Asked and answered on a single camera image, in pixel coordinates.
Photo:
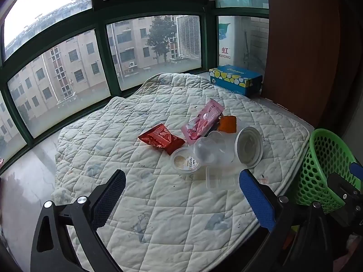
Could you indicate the green tree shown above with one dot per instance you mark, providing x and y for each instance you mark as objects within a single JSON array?
[{"x": 161, "y": 34}]

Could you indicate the green plastic basket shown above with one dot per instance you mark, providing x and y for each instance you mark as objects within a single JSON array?
[{"x": 317, "y": 161}]

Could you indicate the clear plastic cup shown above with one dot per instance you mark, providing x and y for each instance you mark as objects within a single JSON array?
[
  {"x": 205, "y": 150},
  {"x": 226, "y": 147}
]

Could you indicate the green window frame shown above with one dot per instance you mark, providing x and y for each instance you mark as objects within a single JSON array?
[{"x": 97, "y": 19}]

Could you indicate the round white container lid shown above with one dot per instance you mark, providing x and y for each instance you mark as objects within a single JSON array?
[{"x": 249, "y": 147}]

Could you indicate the clear rectangular plastic container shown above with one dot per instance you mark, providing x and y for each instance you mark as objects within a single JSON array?
[{"x": 221, "y": 180}]

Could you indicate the blue tissue box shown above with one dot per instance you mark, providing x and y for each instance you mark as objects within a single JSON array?
[{"x": 232, "y": 76}]

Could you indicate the orange jelly cup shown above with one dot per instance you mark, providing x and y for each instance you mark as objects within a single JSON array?
[{"x": 228, "y": 124}]

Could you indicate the red snack packet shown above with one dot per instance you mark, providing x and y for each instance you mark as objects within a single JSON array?
[{"x": 161, "y": 138}]

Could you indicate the white quilted mat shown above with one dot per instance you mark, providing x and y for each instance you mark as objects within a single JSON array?
[{"x": 158, "y": 204}]

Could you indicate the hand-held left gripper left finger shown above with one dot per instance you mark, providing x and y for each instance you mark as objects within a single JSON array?
[{"x": 109, "y": 198}]

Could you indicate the white printed box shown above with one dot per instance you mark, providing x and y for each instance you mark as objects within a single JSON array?
[{"x": 227, "y": 42}]

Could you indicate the small round labelled container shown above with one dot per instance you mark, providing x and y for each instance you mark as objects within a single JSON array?
[{"x": 184, "y": 160}]

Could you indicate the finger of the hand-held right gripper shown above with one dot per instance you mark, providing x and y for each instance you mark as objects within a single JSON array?
[
  {"x": 356, "y": 171},
  {"x": 344, "y": 197}
]

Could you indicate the brown wooden panel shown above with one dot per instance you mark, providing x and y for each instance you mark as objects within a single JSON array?
[{"x": 300, "y": 48}]

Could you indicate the pink snack packet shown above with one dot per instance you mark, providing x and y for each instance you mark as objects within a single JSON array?
[{"x": 201, "y": 119}]

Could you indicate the beige apartment building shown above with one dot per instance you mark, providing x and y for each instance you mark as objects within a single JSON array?
[{"x": 71, "y": 62}]

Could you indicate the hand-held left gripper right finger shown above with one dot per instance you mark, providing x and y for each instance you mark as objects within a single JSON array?
[{"x": 256, "y": 201}]

